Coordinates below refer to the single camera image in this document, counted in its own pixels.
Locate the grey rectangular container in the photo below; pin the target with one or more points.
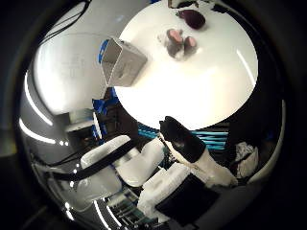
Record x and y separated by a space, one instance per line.
128 67

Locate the cyan slatted rack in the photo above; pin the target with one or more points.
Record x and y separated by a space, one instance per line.
211 138

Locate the white flat panel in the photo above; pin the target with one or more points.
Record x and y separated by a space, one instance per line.
96 124

